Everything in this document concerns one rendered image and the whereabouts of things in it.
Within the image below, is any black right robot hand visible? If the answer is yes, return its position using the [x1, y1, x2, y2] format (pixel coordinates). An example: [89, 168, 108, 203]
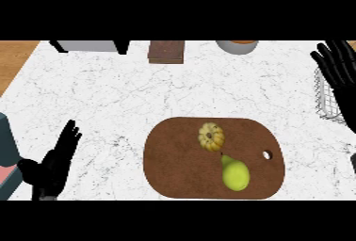
[309, 40, 356, 135]

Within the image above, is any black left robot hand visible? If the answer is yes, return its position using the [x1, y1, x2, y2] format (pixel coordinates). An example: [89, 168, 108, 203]
[17, 119, 83, 201]

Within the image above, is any brown wooden cutting board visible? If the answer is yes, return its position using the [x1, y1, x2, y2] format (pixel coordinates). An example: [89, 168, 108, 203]
[142, 116, 287, 201]

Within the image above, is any yellow ribbed squash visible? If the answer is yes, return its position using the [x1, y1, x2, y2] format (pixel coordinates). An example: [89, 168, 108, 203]
[198, 121, 227, 153]

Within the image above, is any dark teal and pink object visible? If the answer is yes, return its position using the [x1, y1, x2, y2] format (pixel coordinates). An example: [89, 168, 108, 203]
[0, 112, 26, 201]

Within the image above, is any grey pot with orange inside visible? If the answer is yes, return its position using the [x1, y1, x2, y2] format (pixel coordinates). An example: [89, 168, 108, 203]
[215, 40, 261, 56]

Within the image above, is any brown rectangular block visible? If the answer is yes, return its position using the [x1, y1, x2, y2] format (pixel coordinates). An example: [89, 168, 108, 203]
[147, 40, 187, 65]

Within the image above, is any green pear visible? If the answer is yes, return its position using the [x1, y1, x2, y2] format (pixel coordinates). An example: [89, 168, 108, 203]
[221, 153, 252, 192]

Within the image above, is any wire tiered basket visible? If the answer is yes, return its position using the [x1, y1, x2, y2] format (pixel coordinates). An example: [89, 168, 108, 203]
[314, 65, 348, 124]

